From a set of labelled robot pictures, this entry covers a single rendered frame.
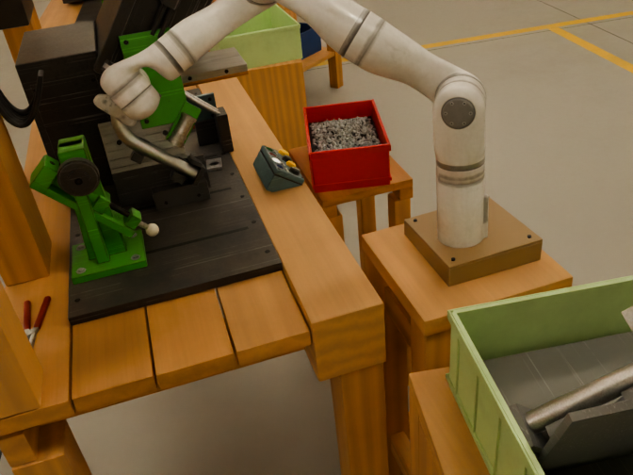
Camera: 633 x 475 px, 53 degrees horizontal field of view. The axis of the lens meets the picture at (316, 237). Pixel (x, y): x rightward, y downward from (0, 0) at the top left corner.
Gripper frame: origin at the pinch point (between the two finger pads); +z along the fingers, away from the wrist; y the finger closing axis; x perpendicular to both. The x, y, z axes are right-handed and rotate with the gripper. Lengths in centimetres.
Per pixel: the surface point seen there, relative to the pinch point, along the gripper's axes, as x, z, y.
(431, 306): 2, -50, -65
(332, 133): -18, 25, -54
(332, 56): -74, 282, -107
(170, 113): 1.6, 2.8, -11.1
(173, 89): -3.5, 2.9, -8.7
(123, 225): 24.6, -20.6, -13.0
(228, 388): 74, 47, -82
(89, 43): -1.1, 14.2, 11.9
